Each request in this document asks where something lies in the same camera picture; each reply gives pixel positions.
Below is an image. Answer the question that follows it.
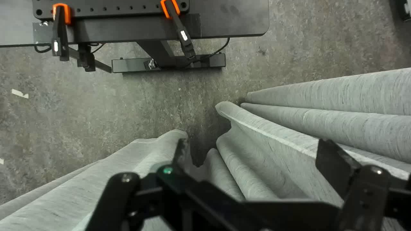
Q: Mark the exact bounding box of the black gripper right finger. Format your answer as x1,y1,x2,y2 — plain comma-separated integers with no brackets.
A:
315,137,411,231

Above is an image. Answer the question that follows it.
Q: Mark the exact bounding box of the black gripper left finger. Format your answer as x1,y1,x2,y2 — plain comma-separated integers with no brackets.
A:
84,137,246,231

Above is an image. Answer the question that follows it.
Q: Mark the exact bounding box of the grey woven fabric curtain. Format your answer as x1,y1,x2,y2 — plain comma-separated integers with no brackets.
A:
0,67,411,231

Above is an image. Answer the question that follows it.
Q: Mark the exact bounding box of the white floor tape strip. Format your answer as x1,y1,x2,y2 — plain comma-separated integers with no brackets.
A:
11,87,30,100

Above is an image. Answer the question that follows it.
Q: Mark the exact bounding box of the orange black bar clamp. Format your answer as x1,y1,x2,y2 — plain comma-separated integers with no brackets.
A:
160,0,199,63
50,1,75,63

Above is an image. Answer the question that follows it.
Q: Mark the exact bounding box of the black perforated breadboard plate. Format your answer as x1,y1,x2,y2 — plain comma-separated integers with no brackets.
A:
32,0,192,21

